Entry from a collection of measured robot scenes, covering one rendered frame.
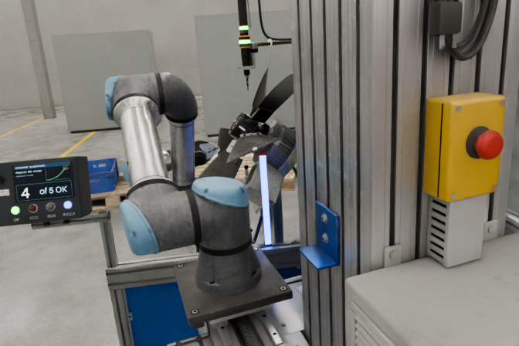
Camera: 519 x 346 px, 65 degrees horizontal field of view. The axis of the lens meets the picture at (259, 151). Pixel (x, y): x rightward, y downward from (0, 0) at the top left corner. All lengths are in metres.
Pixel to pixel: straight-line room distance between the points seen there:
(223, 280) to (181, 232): 0.14
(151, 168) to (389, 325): 0.60
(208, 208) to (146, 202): 0.12
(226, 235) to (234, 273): 0.09
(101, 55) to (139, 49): 0.75
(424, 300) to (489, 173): 0.19
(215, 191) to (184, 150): 0.46
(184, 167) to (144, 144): 0.36
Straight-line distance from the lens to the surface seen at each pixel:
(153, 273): 1.48
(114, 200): 4.50
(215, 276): 0.92
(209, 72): 7.11
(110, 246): 1.46
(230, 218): 0.85
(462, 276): 0.63
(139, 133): 1.01
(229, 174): 1.73
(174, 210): 0.84
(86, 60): 8.95
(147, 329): 1.63
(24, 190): 1.41
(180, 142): 1.25
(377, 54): 0.54
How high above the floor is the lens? 1.55
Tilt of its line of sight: 15 degrees down
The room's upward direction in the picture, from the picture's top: 4 degrees counter-clockwise
